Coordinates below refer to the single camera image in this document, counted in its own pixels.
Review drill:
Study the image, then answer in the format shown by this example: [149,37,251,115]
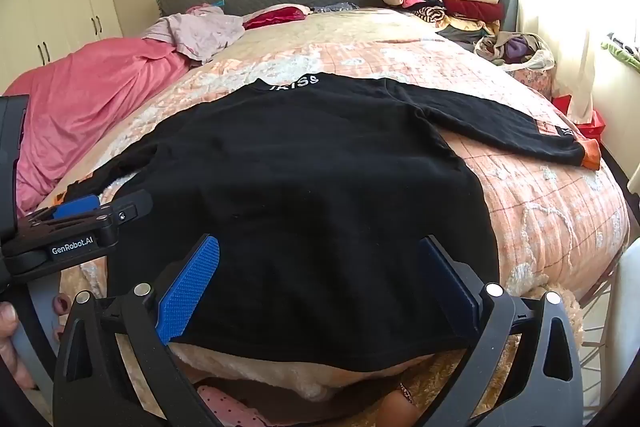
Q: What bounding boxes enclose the pink dotted cloth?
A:
[196,384,273,427]

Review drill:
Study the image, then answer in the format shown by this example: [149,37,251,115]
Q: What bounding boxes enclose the red box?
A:
[552,96,608,142]

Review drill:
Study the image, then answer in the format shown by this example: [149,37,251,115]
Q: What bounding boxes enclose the red garment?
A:
[243,4,313,30]

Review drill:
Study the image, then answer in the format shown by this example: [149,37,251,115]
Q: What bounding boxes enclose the dark grey case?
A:
[499,0,521,32]

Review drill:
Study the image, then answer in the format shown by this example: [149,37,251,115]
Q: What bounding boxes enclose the green cloth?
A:
[601,33,640,70]

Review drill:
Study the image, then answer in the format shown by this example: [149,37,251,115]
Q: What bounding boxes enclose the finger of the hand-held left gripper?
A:
[97,189,153,228]
[30,194,101,225]

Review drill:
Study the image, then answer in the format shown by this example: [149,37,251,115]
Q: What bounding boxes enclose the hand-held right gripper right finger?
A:
[419,234,583,427]

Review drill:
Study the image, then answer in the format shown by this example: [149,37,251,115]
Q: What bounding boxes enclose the person's left hand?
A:
[0,289,93,390]

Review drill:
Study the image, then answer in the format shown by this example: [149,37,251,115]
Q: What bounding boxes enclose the white metal rack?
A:
[582,237,640,410]

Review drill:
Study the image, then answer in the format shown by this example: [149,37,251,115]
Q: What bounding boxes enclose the white bag of clothes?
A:
[474,32,557,72]

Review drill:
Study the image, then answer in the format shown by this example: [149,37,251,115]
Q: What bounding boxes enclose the black sweater with orange cuffs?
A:
[65,74,601,373]

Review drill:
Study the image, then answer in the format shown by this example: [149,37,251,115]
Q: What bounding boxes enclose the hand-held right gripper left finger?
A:
[52,234,236,427]

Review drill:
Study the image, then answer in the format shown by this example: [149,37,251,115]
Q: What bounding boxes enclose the orange checked blanket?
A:
[35,7,631,303]

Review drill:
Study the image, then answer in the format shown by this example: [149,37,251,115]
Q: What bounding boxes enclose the blue patterned cloth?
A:
[312,1,360,14]

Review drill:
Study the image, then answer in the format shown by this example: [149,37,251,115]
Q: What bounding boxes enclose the beige plush fleece cloth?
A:
[60,264,585,415]

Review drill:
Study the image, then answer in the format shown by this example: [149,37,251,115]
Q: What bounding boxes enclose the lilac garment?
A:
[142,4,246,64]

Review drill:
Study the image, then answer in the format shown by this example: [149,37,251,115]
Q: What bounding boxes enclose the pink duvet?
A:
[2,38,193,218]

